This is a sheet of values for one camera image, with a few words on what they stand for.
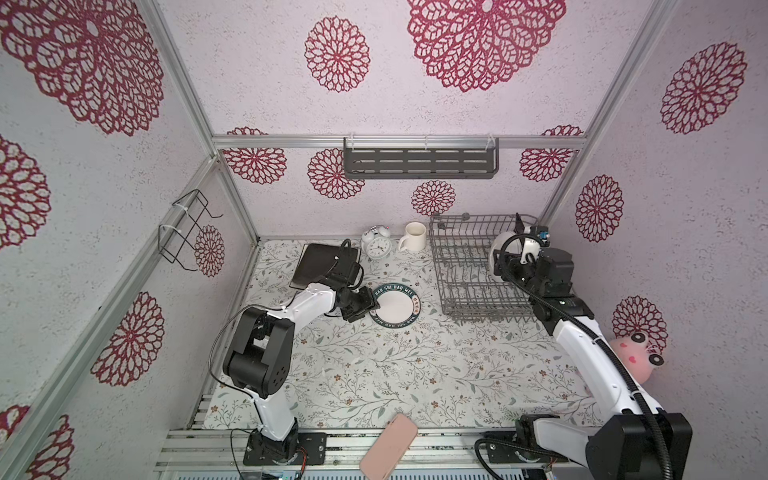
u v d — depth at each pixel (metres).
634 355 0.73
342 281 0.74
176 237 0.75
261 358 0.48
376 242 1.09
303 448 0.73
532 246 0.69
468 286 1.06
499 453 0.73
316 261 1.12
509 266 0.70
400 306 1.03
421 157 0.94
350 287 0.82
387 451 0.72
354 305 0.80
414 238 1.13
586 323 0.52
